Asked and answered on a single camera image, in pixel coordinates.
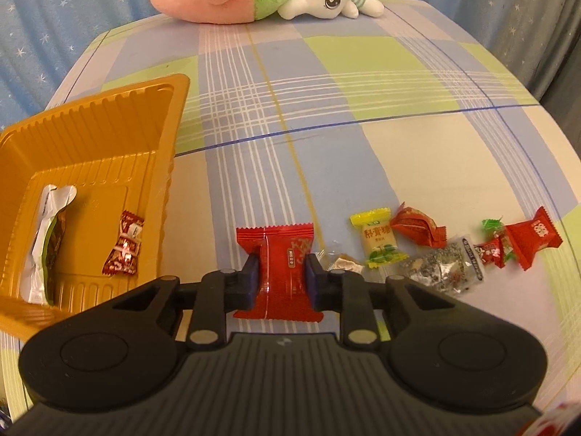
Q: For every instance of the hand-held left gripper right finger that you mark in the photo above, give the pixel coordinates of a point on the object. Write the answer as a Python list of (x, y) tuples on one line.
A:
[(313, 281)]

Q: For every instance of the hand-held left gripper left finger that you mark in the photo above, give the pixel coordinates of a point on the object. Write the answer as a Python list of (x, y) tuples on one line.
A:
[(250, 279)]

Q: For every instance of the small clear beige candy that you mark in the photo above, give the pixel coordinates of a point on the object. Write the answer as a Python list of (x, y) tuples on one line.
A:
[(343, 263)]

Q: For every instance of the large plain red candy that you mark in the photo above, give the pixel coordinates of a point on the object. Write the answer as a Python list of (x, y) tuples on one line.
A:
[(283, 259)]

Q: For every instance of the yellow and green candy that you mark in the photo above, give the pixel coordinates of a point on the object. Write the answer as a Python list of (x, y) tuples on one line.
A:
[(379, 240)]

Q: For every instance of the clear seed snack packet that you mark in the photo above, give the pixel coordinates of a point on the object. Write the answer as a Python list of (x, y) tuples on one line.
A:
[(447, 268)]

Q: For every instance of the orange plastic tray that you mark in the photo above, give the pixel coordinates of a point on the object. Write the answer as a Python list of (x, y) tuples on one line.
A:
[(90, 145)]

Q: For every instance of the red candy with white print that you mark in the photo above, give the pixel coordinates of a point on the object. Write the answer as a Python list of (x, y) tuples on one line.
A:
[(531, 236)]

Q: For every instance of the red-orange wrapped candy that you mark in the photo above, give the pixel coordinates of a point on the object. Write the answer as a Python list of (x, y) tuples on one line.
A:
[(415, 229)]

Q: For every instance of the red and white patterned candy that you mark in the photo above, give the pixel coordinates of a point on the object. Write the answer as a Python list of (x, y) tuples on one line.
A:
[(123, 247)]

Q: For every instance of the green-ended brown candy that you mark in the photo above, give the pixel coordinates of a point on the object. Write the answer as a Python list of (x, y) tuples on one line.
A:
[(490, 252)]

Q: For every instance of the plaid bed sheet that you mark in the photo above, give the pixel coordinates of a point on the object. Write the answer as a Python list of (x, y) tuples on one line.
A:
[(363, 77)]

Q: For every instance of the white and green snack packet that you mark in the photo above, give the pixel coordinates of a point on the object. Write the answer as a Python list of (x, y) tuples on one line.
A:
[(45, 218)]

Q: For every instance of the blue star curtain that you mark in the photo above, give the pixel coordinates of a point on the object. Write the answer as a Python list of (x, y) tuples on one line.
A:
[(45, 9)]

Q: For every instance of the grey curtain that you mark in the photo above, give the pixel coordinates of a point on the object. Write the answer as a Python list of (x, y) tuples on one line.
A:
[(544, 32)]

